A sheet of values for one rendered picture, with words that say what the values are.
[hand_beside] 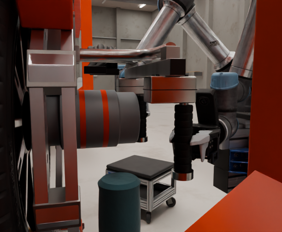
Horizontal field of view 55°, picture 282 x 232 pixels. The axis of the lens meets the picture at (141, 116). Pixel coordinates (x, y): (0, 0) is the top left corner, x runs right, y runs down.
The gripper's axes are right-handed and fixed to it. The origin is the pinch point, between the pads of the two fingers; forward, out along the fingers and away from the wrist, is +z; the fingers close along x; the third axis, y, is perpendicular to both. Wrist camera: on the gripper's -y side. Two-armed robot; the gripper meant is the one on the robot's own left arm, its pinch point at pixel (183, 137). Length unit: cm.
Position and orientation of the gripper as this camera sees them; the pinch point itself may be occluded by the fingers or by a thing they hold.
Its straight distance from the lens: 53.6
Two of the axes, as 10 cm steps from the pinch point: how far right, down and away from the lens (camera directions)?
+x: -8.5, -0.7, 5.2
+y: 0.0, 9.9, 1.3
